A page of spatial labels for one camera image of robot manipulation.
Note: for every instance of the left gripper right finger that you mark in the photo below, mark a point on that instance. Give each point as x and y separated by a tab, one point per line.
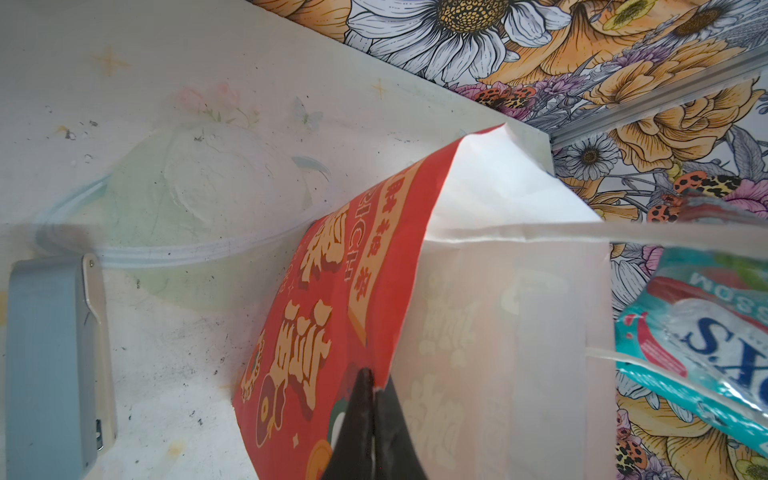
395	455

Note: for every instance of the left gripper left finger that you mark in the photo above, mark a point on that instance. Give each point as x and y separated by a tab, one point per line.
352	456

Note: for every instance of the red paper gift bag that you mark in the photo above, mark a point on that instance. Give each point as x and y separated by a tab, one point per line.
487	290

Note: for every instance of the teal Fox's candy bag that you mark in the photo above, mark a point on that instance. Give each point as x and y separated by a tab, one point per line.
695	333

